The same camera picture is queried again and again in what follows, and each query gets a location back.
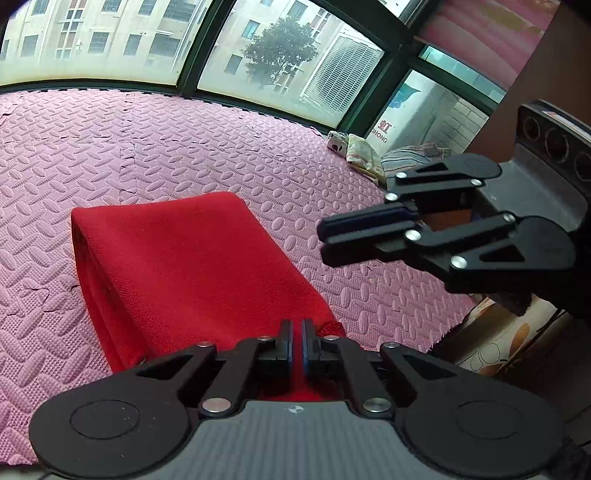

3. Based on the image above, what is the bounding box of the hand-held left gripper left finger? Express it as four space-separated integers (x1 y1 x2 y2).
134 319 296 418

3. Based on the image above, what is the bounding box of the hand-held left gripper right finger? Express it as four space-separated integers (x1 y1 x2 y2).
302 318 458 418

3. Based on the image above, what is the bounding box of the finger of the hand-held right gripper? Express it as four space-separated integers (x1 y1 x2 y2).
318 156 485 244
321 211 527 289

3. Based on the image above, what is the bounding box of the red hooded sweatshirt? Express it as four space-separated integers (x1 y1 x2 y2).
71 191 345 402

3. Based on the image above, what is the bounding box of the yellow striped cloth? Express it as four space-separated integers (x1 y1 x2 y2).
346 134 386 185

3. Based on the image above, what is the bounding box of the blue striped cloth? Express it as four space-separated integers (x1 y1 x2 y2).
381 143 453 178

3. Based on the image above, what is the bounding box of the white printed carton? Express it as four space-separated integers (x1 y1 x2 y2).
367 69 490 155

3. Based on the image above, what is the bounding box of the brown wooden board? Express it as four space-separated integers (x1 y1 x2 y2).
462 0 591 160

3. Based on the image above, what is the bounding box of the floral printed sheet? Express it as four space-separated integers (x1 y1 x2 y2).
431 295 573 416

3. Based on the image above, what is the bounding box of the white louvered air conditioner unit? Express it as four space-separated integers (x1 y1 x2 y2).
300 30 386 114

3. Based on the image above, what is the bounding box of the pink curtain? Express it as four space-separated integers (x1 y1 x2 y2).
418 0 561 90

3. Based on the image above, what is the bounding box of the green tree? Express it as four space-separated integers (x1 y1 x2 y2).
242 16 321 90

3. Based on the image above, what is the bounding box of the pink foam floor mat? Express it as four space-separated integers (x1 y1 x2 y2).
0 88 478 467

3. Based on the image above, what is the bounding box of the beige apartment building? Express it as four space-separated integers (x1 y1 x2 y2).
0 0 402 88

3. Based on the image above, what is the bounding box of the dark green window frame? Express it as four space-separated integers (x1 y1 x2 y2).
0 0 509 134

